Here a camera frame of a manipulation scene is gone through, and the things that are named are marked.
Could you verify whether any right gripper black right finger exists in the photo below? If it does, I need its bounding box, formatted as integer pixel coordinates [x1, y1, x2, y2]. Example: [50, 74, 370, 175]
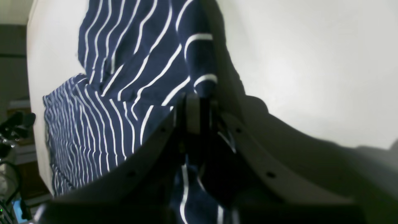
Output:
[187, 95, 397, 224]

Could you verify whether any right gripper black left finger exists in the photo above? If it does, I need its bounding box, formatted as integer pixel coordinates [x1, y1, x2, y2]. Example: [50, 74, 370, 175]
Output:
[34, 94, 199, 224]

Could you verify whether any navy white striped T-shirt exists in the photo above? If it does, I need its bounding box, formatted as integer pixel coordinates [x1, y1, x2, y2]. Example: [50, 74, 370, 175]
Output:
[43, 0, 237, 224]

